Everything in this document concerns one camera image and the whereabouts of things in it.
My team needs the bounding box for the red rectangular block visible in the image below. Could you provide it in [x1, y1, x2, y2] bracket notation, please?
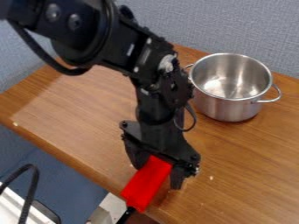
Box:
[120, 156, 174, 213]

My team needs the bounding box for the stainless steel pot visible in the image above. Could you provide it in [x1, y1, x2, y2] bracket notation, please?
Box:
[187, 52, 283, 123]

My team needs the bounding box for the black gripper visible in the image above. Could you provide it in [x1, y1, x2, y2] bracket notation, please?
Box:
[119, 120, 202, 190]

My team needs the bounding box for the black cable loop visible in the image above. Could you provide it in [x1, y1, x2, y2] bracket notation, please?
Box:
[0, 163, 41, 224]

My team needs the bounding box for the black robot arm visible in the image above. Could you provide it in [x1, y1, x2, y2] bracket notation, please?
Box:
[0, 0, 202, 190]

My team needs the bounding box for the white equipment under table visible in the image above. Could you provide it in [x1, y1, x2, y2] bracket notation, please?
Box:
[0, 180, 61, 224]

